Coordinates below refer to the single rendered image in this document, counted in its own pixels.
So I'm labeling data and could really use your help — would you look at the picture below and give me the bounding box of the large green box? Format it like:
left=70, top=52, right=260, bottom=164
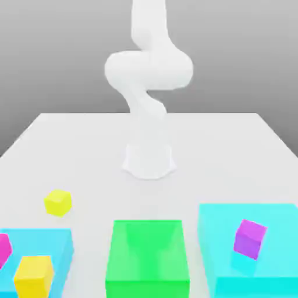
left=105, top=219, right=191, bottom=298

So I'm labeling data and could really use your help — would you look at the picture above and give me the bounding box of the small golden yellow cube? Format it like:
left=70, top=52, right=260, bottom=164
left=13, top=255, right=55, bottom=298

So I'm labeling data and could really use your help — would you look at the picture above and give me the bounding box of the small lemon yellow cube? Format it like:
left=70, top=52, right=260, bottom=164
left=44, top=189, right=73, bottom=218

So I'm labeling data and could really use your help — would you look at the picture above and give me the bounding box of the large cyan box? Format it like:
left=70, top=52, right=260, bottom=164
left=197, top=203, right=298, bottom=298

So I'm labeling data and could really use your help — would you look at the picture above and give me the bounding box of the small magenta cube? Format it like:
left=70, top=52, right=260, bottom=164
left=0, top=233, right=13, bottom=270

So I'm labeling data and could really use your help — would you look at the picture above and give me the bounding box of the small purple cube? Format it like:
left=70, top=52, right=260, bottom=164
left=233, top=218, right=268, bottom=261

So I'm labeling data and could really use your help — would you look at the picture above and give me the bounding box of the large sky blue box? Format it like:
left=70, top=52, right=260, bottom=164
left=0, top=228, right=75, bottom=298

